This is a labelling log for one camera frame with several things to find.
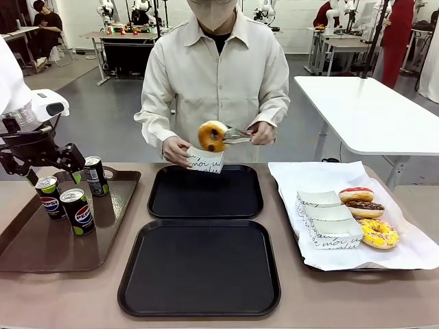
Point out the person in cream shirt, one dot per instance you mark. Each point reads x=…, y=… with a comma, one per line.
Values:
x=212, y=82

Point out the red glazed donut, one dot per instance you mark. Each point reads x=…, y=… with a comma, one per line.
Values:
x=356, y=196

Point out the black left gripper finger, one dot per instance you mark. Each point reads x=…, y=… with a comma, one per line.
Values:
x=72, y=157
x=17, y=164

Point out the dark tray under paper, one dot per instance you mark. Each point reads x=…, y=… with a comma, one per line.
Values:
x=306, y=263

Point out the black pole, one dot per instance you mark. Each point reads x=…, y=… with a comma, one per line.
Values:
x=375, y=37

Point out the person in red top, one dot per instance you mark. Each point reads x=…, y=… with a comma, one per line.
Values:
x=322, y=15

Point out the background workbench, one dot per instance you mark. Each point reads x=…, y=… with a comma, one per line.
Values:
x=127, y=51

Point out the white chair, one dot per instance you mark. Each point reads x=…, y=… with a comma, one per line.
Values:
x=61, y=55

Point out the person's right forearm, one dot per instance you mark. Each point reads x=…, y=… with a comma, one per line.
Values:
x=154, y=127

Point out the yellow sprinkled donut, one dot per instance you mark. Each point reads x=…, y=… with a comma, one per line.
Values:
x=389, y=236

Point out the white table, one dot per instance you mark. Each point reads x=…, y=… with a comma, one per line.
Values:
x=370, y=113

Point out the person's right hand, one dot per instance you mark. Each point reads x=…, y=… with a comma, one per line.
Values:
x=173, y=150

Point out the metal serving tongs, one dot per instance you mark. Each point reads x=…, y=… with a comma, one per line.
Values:
x=236, y=135

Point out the background grey desk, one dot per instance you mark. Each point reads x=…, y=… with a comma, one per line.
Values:
x=343, y=46

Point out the person's left hand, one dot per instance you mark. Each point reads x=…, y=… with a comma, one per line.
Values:
x=265, y=133

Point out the person's left forearm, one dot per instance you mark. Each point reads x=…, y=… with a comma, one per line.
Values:
x=274, y=114

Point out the chocolate glazed donut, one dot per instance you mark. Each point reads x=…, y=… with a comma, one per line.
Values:
x=365, y=209

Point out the large black serving tray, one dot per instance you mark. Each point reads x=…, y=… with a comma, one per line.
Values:
x=199, y=267

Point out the beige face mask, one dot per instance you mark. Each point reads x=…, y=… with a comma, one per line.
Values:
x=212, y=15

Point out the seated person in black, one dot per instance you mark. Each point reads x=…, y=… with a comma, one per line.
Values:
x=48, y=31

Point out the black Pepsi can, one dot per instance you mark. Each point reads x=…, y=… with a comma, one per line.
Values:
x=79, y=216
x=97, y=180
x=51, y=205

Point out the small black serving tray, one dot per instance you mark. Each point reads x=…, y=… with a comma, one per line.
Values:
x=205, y=195

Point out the person in red dress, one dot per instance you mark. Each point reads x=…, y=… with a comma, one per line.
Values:
x=398, y=34

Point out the brown plastic tray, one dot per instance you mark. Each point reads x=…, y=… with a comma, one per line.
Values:
x=41, y=246

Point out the background wooden desk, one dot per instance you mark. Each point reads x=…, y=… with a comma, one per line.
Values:
x=17, y=31

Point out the white paper sheet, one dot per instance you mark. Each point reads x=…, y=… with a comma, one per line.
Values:
x=319, y=174

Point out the plain glazed donut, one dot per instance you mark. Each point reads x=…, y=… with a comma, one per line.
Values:
x=205, y=137

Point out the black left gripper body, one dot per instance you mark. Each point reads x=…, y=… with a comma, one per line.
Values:
x=27, y=144

